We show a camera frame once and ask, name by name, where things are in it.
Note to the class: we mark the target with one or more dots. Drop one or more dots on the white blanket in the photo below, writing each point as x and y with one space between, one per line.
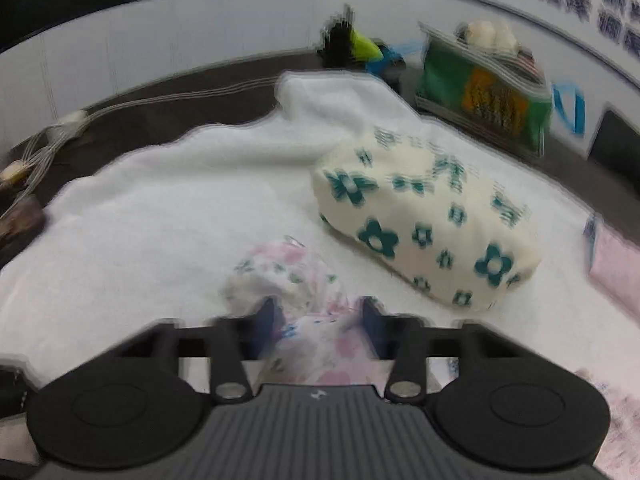
165 220

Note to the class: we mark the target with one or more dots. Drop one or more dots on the cream plush toy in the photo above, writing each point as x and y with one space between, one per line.
487 34

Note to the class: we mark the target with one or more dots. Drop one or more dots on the dark brown object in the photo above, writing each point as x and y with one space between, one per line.
19 220

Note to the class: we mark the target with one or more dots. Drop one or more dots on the blue object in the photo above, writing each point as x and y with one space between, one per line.
392 57

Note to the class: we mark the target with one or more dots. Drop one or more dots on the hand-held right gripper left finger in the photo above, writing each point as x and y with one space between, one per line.
263 322

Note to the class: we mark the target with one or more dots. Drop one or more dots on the pink floral garment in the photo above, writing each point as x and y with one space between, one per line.
320 330

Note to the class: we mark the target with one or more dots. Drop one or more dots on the black and yellow-green object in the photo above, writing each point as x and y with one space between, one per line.
347 42

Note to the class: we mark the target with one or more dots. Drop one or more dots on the pink folded cloth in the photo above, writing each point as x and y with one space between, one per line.
616 265

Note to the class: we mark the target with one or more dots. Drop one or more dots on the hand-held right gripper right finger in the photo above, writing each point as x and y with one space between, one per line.
372 322

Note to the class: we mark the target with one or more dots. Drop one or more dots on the cream teal flower folded cloth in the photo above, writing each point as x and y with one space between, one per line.
425 220

